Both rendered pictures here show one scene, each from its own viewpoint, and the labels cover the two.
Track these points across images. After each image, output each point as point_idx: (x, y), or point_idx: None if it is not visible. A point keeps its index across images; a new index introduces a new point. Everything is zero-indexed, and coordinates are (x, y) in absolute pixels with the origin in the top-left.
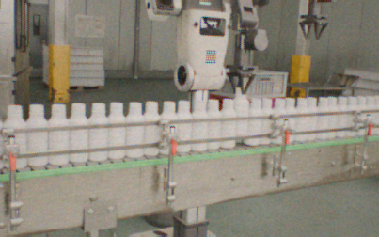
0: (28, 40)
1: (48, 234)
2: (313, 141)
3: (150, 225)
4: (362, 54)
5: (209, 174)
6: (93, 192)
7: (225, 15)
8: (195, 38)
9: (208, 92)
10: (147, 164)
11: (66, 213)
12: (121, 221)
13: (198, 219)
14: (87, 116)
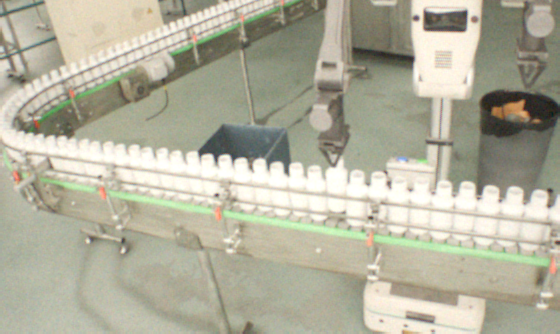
0: None
1: (374, 171)
2: (457, 243)
3: (477, 194)
4: None
5: (285, 239)
6: (177, 221)
7: (466, 3)
8: (417, 35)
9: (451, 100)
10: (215, 214)
11: (162, 229)
12: (453, 178)
13: None
14: (555, 12)
